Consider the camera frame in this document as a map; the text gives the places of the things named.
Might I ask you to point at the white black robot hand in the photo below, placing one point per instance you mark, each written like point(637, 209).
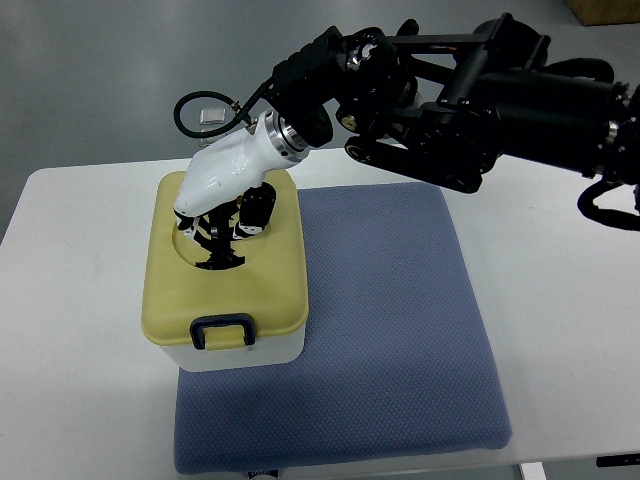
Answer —
point(235, 163)

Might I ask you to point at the yellow box lid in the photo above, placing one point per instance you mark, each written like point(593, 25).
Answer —
point(270, 287)

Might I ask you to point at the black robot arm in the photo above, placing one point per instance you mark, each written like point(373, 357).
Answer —
point(443, 108)

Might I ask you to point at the white storage box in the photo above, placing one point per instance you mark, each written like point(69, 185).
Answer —
point(225, 349)

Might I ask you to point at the brown cardboard box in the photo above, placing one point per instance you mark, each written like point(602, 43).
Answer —
point(605, 12)

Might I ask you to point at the lower metal floor plate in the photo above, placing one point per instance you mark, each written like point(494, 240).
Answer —
point(210, 136)

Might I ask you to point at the metal floor plate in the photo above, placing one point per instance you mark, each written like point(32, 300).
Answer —
point(212, 116)
point(210, 136)

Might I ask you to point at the upper metal floor plate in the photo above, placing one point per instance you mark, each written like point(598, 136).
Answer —
point(212, 116)

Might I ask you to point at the blue grey cushion mat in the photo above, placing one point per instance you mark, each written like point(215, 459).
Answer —
point(396, 360)

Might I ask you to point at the white table leg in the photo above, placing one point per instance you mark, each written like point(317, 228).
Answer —
point(532, 471)

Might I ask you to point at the black table control panel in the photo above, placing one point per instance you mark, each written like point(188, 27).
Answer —
point(618, 461)

